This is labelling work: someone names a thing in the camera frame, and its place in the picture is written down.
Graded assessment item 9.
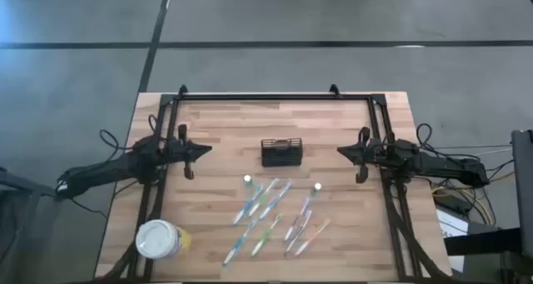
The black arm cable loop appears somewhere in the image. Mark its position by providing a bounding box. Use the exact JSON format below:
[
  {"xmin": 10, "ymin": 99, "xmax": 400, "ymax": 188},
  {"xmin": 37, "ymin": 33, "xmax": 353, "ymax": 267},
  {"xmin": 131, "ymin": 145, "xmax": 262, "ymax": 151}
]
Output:
[
  {"xmin": 147, "ymin": 113, "xmax": 162, "ymax": 137},
  {"xmin": 98, "ymin": 128, "xmax": 141, "ymax": 152},
  {"xmin": 416, "ymin": 123, "xmax": 436, "ymax": 156}
]

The black wire caddy basket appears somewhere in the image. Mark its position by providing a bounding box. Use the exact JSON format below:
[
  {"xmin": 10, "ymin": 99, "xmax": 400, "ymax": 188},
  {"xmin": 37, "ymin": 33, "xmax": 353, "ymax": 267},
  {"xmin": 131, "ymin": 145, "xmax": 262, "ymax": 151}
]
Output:
[{"xmin": 261, "ymin": 137, "xmax": 304, "ymax": 167}]

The blue toothbrush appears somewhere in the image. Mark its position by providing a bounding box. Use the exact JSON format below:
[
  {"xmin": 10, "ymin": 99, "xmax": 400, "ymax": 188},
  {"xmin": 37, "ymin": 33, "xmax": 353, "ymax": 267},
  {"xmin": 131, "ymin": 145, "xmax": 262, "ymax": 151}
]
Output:
[
  {"xmin": 232, "ymin": 183, "xmax": 264, "ymax": 227},
  {"xmin": 222, "ymin": 219, "xmax": 258, "ymax": 267},
  {"xmin": 258, "ymin": 181, "xmax": 294, "ymax": 221}
]

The yellow Lysol wipes canister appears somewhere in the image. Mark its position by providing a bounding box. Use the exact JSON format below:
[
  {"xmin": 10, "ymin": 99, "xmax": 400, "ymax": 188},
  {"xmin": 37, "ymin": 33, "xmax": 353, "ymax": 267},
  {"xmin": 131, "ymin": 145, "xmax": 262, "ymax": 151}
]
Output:
[{"xmin": 135, "ymin": 219, "xmax": 192, "ymax": 260}]

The purple toothbrush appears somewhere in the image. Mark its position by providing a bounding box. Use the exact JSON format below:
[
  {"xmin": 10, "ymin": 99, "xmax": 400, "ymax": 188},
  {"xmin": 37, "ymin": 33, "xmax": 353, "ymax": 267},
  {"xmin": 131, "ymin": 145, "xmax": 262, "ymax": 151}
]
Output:
[
  {"xmin": 285, "ymin": 210, "xmax": 313, "ymax": 257},
  {"xmin": 283, "ymin": 197, "xmax": 311, "ymax": 242}
]

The black aluminium rig frame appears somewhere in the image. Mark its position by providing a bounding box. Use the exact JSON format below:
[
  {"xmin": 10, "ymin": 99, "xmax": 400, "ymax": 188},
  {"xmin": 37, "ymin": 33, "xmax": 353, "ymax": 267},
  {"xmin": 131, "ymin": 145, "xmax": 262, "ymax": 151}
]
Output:
[{"xmin": 93, "ymin": 92, "xmax": 453, "ymax": 284}]

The grey metal stand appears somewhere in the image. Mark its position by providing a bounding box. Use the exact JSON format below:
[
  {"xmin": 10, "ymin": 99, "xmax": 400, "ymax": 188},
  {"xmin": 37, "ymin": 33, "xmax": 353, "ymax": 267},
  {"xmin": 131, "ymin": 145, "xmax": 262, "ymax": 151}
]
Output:
[{"xmin": 0, "ymin": 167, "xmax": 67, "ymax": 284}]

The yellow floor cable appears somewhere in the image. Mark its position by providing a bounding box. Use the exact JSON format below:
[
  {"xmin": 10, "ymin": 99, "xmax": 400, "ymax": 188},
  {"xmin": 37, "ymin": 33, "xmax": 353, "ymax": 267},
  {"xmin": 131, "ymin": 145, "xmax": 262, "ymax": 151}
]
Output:
[{"xmin": 431, "ymin": 182, "xmax": 495, "ymax": 227}]

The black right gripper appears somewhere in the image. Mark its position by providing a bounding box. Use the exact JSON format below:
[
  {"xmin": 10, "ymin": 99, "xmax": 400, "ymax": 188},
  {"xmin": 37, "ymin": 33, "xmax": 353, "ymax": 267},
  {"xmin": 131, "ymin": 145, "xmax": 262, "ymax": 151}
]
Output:
[{"xmin": 336, "ymin": 127, "xmax": 384, "ymax": 184}]

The black power brick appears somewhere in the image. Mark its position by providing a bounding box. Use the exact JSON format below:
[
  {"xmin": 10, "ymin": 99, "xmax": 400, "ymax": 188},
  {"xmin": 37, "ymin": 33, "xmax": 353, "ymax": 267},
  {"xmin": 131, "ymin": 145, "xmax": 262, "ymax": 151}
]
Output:
[{"xmin": 435, "ymin": 190, "xmax": 474, "ymax": 215}]

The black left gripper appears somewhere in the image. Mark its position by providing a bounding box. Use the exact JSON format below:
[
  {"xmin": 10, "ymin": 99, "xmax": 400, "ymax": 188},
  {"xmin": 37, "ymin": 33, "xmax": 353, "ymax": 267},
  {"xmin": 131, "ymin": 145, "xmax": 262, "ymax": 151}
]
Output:
[{"xmin": 166, "ymin": 124, "xmax": 213, "ymax": 181}]

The black upright panel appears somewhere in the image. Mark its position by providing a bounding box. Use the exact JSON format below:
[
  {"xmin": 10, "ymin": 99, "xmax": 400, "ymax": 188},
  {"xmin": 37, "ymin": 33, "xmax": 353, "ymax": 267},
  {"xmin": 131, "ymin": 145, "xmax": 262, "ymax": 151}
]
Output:
[{"xmin": 511, "ymin": 129, "xmax": 533, "ymax": 258}]

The white cardboard box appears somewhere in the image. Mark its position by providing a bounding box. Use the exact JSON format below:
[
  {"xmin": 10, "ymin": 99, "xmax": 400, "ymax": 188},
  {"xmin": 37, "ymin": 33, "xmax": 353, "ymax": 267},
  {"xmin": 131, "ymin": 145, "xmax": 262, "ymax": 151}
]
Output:
[{"xmin": 436, "ymin": 208, "xmax": 471, "ymax": 273}]

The black flat bar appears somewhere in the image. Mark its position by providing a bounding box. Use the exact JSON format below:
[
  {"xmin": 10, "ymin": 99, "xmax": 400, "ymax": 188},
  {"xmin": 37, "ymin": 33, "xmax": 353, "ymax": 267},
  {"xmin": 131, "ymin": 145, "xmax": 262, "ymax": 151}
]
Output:
[{"xmin": 443, "ymin": 227, "xmax": 524, "ymax": 257}]

